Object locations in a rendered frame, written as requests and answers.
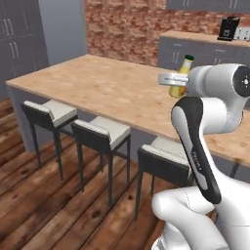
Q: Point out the black stool with white cushion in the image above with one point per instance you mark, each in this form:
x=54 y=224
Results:
x=109 y=128
x=162 y=162
x=60 y=112

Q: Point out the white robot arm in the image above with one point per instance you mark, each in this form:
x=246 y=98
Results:
x=208 y=110

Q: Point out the tall grey cupboards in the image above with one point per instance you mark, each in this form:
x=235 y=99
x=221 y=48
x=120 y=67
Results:
x=18 y=42

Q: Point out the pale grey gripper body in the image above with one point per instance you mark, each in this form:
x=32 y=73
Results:
x=172 y=79

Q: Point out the black coffee machine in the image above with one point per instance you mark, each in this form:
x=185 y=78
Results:
x=228 y=29

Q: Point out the white toaster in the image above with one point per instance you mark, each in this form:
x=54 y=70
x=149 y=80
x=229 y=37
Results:
x=242 y=33

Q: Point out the grey base cupboards run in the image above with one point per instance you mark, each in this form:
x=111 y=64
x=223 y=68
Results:
x=198 y=52

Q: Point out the yellow bottle with green cap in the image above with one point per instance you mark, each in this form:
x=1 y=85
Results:
x=185 y=67

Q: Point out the grey wall cupboards run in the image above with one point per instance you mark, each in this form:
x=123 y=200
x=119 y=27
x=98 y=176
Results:
x=208 y=4

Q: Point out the grey dining counter island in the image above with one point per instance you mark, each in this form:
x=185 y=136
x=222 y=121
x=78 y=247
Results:
x=97 y=84

